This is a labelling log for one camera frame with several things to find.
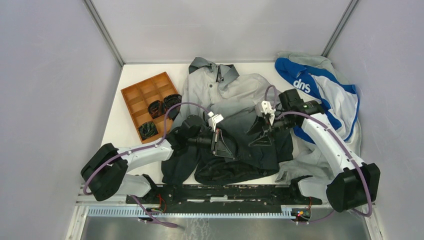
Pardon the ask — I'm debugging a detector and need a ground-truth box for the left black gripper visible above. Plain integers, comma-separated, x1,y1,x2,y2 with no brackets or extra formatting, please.
187,128,233,159

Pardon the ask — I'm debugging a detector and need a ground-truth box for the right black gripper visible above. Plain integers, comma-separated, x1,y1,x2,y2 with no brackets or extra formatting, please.
245,112,297,147

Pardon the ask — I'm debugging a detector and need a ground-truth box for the grey black zip jacket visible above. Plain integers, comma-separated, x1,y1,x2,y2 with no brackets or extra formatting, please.
161,57,294,185

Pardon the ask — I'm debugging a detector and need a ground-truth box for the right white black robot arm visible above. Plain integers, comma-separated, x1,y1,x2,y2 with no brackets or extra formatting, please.
247,89,381,217

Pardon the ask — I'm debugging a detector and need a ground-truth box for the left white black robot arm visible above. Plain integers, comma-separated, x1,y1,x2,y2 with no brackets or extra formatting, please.
80,113,237,204

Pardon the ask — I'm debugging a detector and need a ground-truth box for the blue white jacket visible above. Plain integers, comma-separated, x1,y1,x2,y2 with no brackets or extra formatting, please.
274,57,362,147

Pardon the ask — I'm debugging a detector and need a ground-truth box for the orange compartment tray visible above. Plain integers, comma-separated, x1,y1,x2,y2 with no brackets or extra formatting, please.
120,72,178,144

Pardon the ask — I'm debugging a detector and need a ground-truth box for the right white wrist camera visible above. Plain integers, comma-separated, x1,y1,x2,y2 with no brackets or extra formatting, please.
255,100,276,117

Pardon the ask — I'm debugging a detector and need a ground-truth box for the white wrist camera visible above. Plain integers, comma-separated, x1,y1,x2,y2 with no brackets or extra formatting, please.
207,111,224,132
255,100,276,117

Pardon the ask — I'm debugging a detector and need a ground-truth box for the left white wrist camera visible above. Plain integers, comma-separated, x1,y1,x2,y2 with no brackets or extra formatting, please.
207,111,224,132

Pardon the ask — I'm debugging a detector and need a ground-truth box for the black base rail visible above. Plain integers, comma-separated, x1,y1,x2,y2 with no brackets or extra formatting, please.
139,184,323,214

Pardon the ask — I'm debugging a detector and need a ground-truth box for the white slotted cable duct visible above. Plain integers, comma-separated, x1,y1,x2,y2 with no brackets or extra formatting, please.
87,205,296,220

